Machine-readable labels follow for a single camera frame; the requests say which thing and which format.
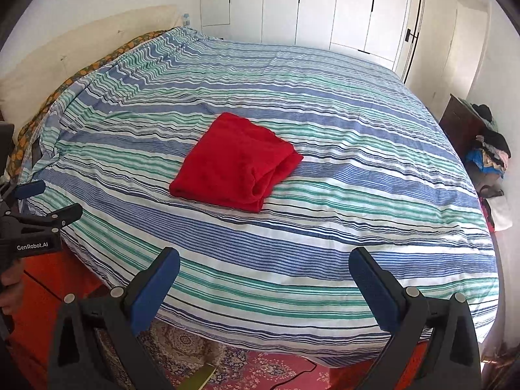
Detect olive yellow object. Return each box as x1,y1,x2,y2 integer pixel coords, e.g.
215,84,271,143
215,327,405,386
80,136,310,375
189,362,217,390

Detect red patterned carpet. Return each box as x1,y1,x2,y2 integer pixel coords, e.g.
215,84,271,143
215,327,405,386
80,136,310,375
97,325,338,390

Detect pile of clothes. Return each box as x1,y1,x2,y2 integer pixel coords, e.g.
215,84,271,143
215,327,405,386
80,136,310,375
465,103,513,232

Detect beige headboard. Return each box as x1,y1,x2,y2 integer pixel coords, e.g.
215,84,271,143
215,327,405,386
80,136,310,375
0,5,183,123

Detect dark wooden dresser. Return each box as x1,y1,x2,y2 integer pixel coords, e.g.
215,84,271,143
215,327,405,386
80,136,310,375
439,93,488,163

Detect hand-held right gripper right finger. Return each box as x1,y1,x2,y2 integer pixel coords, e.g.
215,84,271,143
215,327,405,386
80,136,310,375
348,247,482,390

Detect red sweater with white figure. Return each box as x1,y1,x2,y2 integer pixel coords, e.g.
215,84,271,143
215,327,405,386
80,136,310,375
169,112,305,213

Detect blue green striped duvet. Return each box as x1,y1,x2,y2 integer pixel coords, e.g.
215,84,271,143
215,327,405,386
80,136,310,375
24,26,501,368

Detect white wardrobe doors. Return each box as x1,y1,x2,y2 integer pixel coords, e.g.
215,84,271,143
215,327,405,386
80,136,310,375
199,0,427,82

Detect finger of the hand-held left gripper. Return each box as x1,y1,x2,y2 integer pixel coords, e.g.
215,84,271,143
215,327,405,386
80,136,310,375
0,180,46,208
8,202,84,234

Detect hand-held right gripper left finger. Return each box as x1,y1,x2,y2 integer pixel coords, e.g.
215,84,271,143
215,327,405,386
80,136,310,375
48,247,181,390

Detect person's left hand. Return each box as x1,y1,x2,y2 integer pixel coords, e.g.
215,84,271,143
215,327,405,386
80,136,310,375
0,258,26,318

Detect black cable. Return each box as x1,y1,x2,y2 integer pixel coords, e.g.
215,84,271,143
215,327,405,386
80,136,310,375
280,359,318,390

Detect orange patterned bed sheet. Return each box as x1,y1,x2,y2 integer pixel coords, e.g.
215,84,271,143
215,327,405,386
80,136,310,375
8,28,183,179

